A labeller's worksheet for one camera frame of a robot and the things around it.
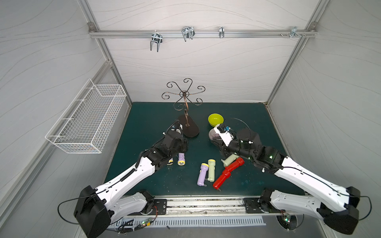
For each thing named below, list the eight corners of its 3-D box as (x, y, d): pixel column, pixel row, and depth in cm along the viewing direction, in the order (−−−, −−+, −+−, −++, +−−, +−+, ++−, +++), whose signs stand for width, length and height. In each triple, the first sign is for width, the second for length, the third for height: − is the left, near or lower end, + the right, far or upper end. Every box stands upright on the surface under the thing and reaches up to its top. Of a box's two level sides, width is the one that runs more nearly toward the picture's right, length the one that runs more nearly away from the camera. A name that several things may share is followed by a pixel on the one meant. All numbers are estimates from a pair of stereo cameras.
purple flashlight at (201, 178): (196, 184, 81) (196, 183, 79) (201, 164, 89) (201, 162, 87) (204, 186, 80) (204, 185, 79) (208, 166, 88) (208, 164, 86)
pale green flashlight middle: (207, 181, 82) (207, 180, 80) (208, 160, 90) (208, 158, 89) (215, 182, 82) (215, 180, 80) (215, 161, 90) (215, 159, 88)
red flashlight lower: (212, 186, 82) (212, 184, 79) (230, 162, 91) (231, 159, 88) (219, 192, 79) (220, 190, 77) (237, 167, 89) (238, 165, 86)
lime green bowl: (208, 127, 109) (209, 123, 104) (207, 118, 115) (208, 113, 110) (223, 127, 109) (224, 123, 104) (221, 118, 115) (223, 113, 110)
